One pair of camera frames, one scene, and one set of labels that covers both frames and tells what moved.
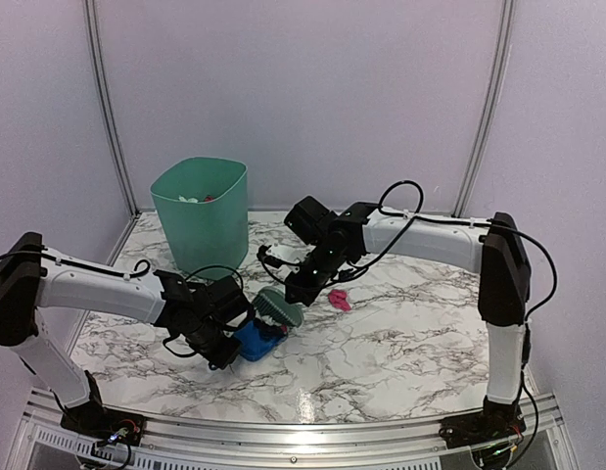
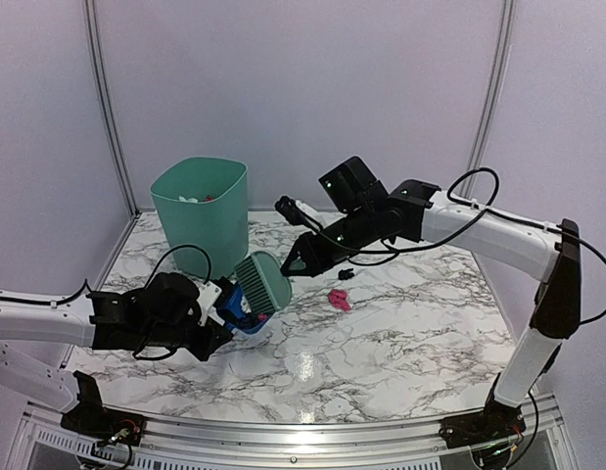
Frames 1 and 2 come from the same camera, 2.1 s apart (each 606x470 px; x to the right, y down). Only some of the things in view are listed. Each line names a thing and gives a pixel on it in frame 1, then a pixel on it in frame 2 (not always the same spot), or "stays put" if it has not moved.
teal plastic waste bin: x=203 y=207 stays put
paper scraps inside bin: x=193 y=200 stays put
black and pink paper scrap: x=274 y=331 to x=251 y=321
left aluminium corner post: x=91 y=41 stays put
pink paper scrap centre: x=338 y=300 stays put
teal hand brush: x=271 y=301 to x=266 y=286
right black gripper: x=306 y=295 to x=314 y=258
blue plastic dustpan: x=253 y=346 to x=236 y=317
